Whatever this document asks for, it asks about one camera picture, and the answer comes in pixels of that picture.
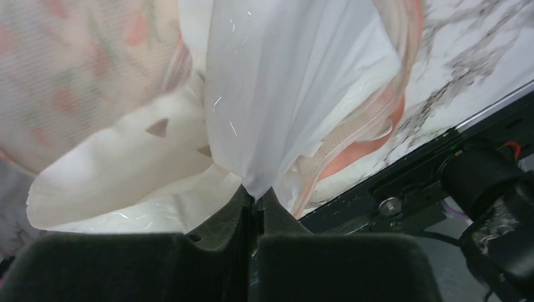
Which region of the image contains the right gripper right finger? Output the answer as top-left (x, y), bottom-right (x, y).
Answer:
top-left (257, 190), bottom-right (442, 301)

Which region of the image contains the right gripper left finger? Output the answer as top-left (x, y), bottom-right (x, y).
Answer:
top-left (1, 188), bottom-right (254, 301)

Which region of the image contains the white bra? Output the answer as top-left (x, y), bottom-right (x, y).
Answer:
top-left (26, 1), bottom-right (422, 233)

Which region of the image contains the peach floral mesh laundry bag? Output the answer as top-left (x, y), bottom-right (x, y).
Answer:
top-left (0, 0), bottom-right (426, 259)

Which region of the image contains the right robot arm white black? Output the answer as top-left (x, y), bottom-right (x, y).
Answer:
top-left (1, 148), bottom-right (533, 301)

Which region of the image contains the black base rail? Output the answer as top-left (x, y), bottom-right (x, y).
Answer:
top-left (300, 84), bottom-right (533, 233)

